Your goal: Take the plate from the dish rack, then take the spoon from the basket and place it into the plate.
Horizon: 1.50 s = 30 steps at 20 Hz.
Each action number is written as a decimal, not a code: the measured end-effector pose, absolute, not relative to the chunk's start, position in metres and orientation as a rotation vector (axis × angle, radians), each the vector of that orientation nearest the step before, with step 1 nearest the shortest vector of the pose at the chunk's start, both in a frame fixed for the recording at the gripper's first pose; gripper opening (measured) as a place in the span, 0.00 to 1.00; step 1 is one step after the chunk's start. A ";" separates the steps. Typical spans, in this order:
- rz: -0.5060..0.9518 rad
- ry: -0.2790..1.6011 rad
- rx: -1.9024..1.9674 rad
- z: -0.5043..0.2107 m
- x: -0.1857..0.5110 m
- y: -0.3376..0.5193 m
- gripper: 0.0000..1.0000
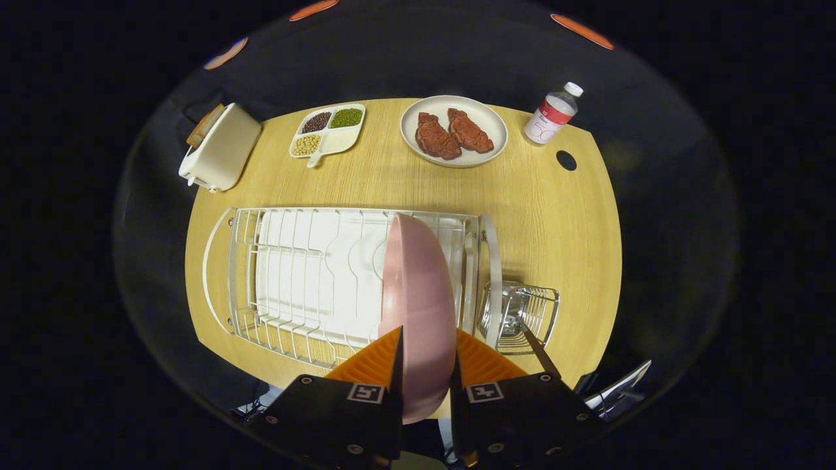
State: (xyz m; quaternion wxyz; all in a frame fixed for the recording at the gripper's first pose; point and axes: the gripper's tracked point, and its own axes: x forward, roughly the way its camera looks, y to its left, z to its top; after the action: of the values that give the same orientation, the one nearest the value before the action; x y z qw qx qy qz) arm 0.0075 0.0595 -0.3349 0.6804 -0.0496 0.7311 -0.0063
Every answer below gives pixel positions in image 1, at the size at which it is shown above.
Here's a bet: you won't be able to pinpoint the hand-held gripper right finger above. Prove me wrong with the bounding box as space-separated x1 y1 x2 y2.
449 328 605 470

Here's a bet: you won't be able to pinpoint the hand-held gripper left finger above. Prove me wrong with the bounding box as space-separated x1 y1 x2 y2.
261 326 404 470

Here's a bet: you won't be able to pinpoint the white plate with steaks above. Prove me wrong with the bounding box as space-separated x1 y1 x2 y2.
400 95 509 168

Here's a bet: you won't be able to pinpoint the black backdrop cloth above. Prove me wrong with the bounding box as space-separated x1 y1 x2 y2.
118 0 739 425

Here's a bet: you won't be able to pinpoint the white divided bean dish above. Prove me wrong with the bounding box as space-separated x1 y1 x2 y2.
289 103 366 168

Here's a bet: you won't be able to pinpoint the silver wire basket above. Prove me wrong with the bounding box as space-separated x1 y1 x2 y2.
479 282 560 355

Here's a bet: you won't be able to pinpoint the clear water bottle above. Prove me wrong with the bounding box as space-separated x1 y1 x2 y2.
524 82 584 146

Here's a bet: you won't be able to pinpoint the brown steak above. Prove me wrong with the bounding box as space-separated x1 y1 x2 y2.
447 108 495 154
415 112 462 160

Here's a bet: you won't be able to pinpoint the toast slices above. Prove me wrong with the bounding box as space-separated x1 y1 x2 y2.
186 104 226 148

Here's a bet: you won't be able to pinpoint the white wire dish rack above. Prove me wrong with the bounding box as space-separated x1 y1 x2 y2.
202 208 504 371

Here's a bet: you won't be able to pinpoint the white toaster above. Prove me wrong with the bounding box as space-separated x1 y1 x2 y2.
178 102 263 193

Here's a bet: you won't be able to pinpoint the pink plate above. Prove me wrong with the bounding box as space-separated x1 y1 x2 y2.
379 213 458 425

